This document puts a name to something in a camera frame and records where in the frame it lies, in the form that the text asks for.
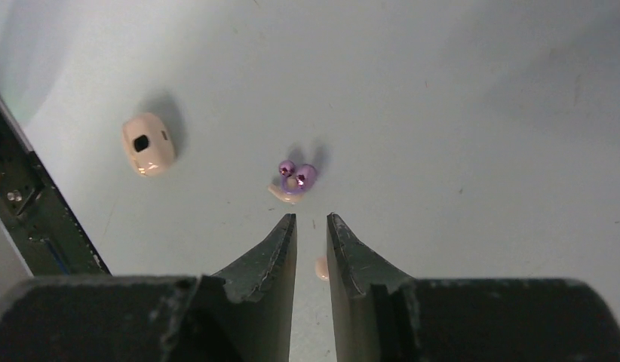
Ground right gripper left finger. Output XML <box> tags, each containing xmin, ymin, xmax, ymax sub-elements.
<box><xmin>0</xmin><ymin>213</ymin><xmax>296</xmax><ymax>361</ymax></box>

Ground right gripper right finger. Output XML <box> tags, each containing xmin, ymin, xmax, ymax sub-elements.
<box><xmin>327</xmin><ymin>213</ymin><xmax>620</xmax><ymax>361</ymax></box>

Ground beige earbud charging case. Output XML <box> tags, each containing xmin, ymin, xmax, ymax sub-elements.
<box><xmin>121</xmin><ymin>112</ymin><xmax>176</xmax><ymax>177</ymax></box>

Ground beige earbud right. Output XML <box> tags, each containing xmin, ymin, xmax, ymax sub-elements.
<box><xmin>315</xmin><ymin>256</ymin><xmax>330</xmax><ymax>281</ymax></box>

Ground beige earbud under purple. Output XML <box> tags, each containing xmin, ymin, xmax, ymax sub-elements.
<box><xmin>268</xmin><ymin>179</ymin><xmax>305</xmax><ymax>204</ymax></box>

